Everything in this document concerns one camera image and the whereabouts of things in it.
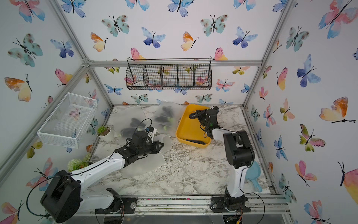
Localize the eggplant in tray front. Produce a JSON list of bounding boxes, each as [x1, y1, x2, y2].
[[186, 140, 206, 145]]

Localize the potted orange flower plant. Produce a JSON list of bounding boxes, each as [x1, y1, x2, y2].
[[67, 154, 92, 172]]

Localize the dark purple eggplant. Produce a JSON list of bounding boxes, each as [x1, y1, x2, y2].
[[118, 118, 146, 138]]

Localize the yellow plastic tray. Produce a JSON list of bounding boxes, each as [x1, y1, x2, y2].
[[176, 104, 211, 148]]

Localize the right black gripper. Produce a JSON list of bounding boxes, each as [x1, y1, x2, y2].
[[196, 108, 210, 130]]

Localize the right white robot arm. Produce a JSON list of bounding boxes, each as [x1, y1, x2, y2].
[[189, 106, 255, 199]]

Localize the black wire wall basket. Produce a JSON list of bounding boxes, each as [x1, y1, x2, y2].
[[125, 58, 212, 91]]

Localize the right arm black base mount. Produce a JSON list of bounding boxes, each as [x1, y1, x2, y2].
[[210, 195, 251, 213]]

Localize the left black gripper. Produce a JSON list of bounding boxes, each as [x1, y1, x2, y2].
[[137, 140, 165, 157]]

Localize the small white potted succulent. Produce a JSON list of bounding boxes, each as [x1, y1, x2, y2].
[[97, 126, 114, 141]]

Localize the aluminium front rail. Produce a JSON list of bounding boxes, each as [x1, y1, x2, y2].
[[55, 195, 291, 217]]

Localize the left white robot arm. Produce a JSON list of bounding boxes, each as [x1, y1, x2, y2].
[[39, 131, 166, 224]]

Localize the light blue plastic scoop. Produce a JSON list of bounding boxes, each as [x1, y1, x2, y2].
[[245, 161, 263, 192]]

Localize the clear zip-top bag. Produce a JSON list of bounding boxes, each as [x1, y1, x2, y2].
[[151, 101, 185, 137], [120, 134, 172, 178], [112, 106, 151, 140]]

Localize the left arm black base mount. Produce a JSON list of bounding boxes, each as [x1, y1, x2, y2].
[[95, 188, 138, 215]]

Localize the white mesh wall basket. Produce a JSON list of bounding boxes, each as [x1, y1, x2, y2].
[[37, 92, 98, 149]]

